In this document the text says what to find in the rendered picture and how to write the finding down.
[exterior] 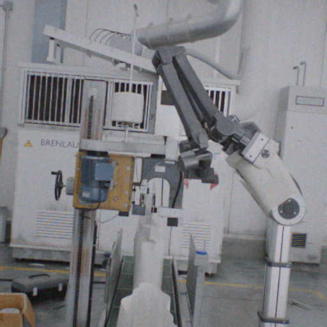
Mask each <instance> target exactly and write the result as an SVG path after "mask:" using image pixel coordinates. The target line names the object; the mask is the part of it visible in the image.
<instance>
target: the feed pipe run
mask: <svg viewBox="0 0 327 327"><path fill-rule="evenodd" d="M208 1H209V2H210V3H211V4H217V7H216V8H215V10H214V11H212V12H211V13H206V14H205V15H199V16H196V17H192V18H190V19H191V20H190V21H189V22H190V23H188V24H190V25H188V26H190V27H188V28H190V29H189V31H190V32H189V33H191V34H192V36H193V37H191V38H193V39H194V40H195V42H196V41H200V40H207V39H210V38H216V45H215V60H214V61H216V63H218V51H219V43H220V36H222V35H223V34H225V33H226V32H228V31H229V30H230V29H231V28H232V27H233V25H235V23H237V21H238V20H239V18H240V16H241V12H242V9H243V4H244V0H208ZM216 77H217V71H216V70H215V69H213V78H216Z"/></svg>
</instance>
